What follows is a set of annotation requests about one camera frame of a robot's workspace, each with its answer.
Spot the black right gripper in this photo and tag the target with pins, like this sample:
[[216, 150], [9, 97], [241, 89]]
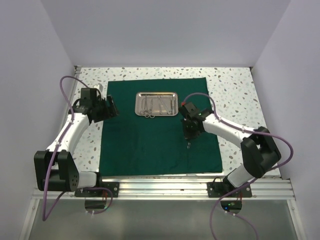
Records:
[[187, 135]]

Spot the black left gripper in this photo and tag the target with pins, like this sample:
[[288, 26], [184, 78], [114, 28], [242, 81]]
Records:
[[109, 113]]

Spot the dark green surgical cloth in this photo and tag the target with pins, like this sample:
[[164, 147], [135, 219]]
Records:
[[133, 145]]

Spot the steel scalpel handle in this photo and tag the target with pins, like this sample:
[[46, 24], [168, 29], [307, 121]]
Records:
[[172, 104]]

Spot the steel forceps with ring handles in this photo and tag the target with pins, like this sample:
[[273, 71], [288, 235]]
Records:
[[147, 110]]

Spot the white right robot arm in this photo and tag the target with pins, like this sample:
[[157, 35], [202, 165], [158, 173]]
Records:
[[259, 151]]

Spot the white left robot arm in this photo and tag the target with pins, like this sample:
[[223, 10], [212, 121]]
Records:
[[55, 167]]

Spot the stainless steel instrument tray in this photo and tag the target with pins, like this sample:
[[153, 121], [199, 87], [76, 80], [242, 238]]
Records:
[[158, 109]]

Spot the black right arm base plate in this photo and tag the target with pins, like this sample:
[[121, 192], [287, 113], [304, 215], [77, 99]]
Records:
[[218, 188]]

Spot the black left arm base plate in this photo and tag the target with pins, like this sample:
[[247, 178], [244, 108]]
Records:
[[110, 188]]

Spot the aluminium extrusion rail frame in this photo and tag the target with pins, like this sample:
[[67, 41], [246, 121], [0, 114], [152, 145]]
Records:
[[177, 206]]

